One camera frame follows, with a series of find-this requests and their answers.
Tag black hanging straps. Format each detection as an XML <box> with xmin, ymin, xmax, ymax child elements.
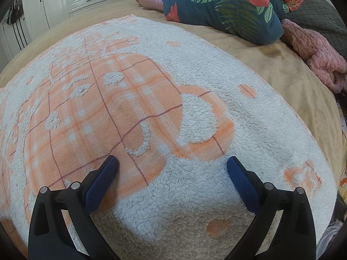
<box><xmin>12</xmin><ymin>19</ymin><xmax>29</xmax><ymax>51</ymax></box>

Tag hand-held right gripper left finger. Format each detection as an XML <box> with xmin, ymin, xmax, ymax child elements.
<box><xmin>28</xmin><ymin>155</ymin><xmax>122</xmax><ymax>260</ymax></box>

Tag cartoon printed cloth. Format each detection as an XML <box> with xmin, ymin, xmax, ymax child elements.
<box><xmin>336</xmin><ymin>97</ymin><xmax>347</xmax><ymax>190</ymax></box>

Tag white orange fleece blanket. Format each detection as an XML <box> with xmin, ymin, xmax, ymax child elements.
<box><xmin>0</xmin><ymin>14</ymin><xmax>338</xmax><ymax>260</ymax></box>

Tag black hanging bag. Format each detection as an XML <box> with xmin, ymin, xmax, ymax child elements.
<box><xmin>7</xmin><ymin>0</ymin><xmax>25</xmax><ymax>26</ymax></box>

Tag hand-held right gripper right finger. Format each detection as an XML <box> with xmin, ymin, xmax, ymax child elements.
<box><xmin>225</xmin><ymin>156</ymin><xmax>318</xmax><ymax>260</ymax></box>

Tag bed with beige sheet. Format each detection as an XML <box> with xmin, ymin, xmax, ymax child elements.
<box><xmin>0</xmin><ymin>0</ymin><xmax>347</xmax><ymax>195</ymax></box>

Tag pink knitted towel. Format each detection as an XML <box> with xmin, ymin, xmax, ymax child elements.
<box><xmin>280</xmin><ymin>19</ymin><xmax>347</xmax><ymax>94</ymax></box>

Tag blue floral quilt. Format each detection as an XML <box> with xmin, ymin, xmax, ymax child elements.
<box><xmin>163</xmin><ymin>0</ymin><xmax>311</xmax><ymax>45</ymax></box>

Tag white door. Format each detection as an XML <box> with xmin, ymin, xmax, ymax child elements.
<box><xmin>0</xmin><ymin>0</ymin><xmax>31</xmax><ymax>58</ymax></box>

